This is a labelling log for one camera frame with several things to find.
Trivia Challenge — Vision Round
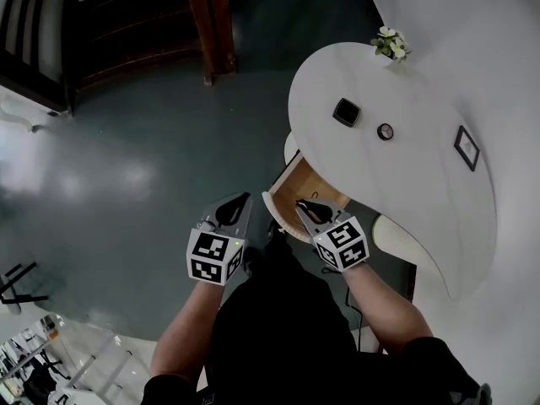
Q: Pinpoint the white metal rack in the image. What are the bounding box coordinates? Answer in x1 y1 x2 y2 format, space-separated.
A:
0 314 140 405

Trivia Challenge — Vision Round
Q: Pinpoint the person's right forearm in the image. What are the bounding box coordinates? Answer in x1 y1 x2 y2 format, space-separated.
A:
343 262 435 356

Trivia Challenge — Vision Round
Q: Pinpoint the small black square item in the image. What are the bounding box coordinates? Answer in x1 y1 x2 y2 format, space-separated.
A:
332 97 363 129

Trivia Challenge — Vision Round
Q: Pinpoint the person's left forearm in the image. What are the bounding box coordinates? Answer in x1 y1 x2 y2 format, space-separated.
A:
150 276 224 392

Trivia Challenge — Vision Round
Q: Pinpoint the wooden drawer with white front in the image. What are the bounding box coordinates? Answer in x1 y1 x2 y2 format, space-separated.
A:
262 149 351 244

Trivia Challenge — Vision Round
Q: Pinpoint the person's black clothed body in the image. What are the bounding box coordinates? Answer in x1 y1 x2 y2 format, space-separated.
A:
143 221 493 405

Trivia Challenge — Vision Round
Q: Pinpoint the dark wooden cabinet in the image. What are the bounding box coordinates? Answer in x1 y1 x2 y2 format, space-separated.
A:
61 0 237 116

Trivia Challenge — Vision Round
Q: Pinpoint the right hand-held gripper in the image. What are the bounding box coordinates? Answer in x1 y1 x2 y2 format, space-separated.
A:
294 199 370 273

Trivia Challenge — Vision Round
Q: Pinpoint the white table top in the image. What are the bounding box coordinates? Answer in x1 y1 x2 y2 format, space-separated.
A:
288 41 497 302

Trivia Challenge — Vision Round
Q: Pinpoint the black picture frame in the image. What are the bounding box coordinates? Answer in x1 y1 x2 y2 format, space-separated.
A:
453 125 481 172

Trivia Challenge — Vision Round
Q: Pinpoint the dark striped panel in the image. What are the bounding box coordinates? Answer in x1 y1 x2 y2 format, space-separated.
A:
0 0 71 116

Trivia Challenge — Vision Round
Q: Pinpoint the white table base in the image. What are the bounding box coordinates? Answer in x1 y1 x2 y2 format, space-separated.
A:
371 214 445 289

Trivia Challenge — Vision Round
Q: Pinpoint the black chair base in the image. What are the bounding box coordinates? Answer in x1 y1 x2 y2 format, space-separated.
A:
0 262 50 316

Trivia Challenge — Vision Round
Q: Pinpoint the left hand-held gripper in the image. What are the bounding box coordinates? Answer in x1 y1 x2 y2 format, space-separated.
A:
186 191 254 287

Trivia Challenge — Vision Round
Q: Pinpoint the white flower plant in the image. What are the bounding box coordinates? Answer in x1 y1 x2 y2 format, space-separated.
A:
370 25 413 63

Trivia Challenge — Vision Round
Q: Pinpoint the thin black cable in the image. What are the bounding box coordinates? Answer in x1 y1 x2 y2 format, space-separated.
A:
321 265 365 350

